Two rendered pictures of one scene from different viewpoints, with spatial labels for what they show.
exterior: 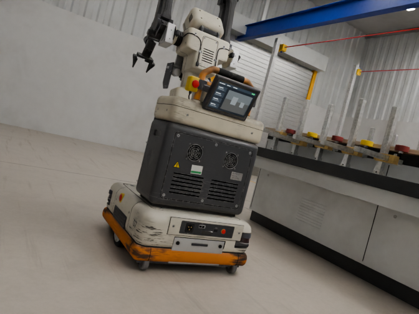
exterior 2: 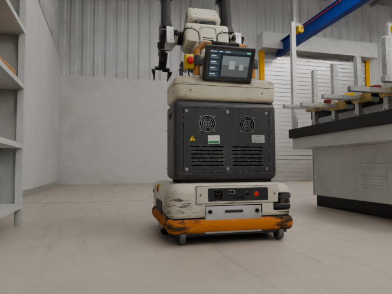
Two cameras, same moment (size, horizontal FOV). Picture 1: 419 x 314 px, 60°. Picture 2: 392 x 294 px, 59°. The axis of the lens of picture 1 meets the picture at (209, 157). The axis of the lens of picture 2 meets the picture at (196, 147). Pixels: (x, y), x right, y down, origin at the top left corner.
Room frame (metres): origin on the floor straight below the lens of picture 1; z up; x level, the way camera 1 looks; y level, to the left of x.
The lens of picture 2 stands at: (0.10, -0.34, 0.36)
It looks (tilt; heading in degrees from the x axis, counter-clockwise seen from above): 3 degrees up; 16
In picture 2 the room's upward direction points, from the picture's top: straight up
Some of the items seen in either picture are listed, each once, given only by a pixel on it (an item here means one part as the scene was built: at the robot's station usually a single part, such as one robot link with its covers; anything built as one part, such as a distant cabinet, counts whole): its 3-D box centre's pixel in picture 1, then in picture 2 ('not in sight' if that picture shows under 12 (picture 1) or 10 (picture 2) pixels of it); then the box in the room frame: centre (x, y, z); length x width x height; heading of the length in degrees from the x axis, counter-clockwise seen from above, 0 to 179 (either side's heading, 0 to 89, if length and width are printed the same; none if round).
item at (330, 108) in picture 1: (323, 136); (358, 90); (2.65, -0.77, 0.88); 0.04 x 0.04 x 0.48; 31
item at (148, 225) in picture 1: (173, 221); (213, 202); (2.00, 0.11, 0.16); 0.67 x 0.64 x 0.25; 30
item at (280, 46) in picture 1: (268, 93); (297, 75); (3.36, -0.38, 1.20); 0.12 x 0.09 x 1.00; 121
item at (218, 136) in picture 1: (199, 149); (217, 125); (1.92, 0.06, 0.59); 0.55 x 0.34 x 0.83; 120
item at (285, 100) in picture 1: (279, 124); (314, 98); (3.07, -0.51, 0.92); 0.04 x 0.04 x 0.48; 31
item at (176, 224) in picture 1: (207, 229); (238, 193); (1.73, -0.08, 0.23); 0.41 x 0.02 x 0.08; 120
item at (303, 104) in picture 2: (291, 139); (327, 106); (2.78, -0.58, 0.80); 0.43 x 0.03 x 0.04; 121
